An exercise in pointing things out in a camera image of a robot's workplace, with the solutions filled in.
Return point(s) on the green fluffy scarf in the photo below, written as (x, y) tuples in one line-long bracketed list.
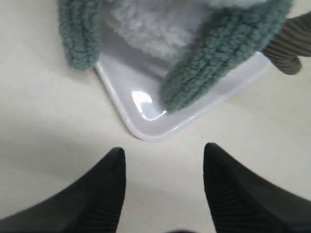
[(238, 35)]

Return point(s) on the white snowman plush toy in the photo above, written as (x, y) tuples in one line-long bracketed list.
[(163, 29)]

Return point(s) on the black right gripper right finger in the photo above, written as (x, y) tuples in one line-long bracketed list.
[(240, 201)]

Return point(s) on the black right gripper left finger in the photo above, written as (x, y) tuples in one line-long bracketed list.
[(92, 204)]

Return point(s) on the white plastic tray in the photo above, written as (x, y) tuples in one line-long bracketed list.
[(132, 80)]

